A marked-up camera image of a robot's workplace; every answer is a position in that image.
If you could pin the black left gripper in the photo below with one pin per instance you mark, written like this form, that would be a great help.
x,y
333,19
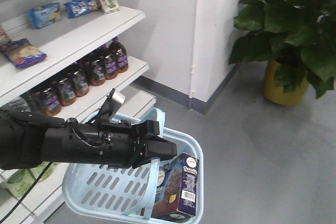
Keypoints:
x,y
111,144

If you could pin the blue chocolate cookie box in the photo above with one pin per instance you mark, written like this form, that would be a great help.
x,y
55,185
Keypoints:
x,y
176,195

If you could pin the light blue plastic basket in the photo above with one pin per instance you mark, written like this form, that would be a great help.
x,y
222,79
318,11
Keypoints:
x,y
128,195

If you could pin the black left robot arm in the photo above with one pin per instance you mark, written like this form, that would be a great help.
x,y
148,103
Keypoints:
x,y
28,139

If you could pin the white store shelving unit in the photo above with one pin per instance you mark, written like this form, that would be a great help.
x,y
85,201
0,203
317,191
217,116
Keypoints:
x,y
64,42

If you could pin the potted green plant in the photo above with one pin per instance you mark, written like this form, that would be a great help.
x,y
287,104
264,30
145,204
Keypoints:
x,y
297,40

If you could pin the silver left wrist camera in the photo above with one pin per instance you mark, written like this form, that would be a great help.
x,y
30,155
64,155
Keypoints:
x,y
111,105

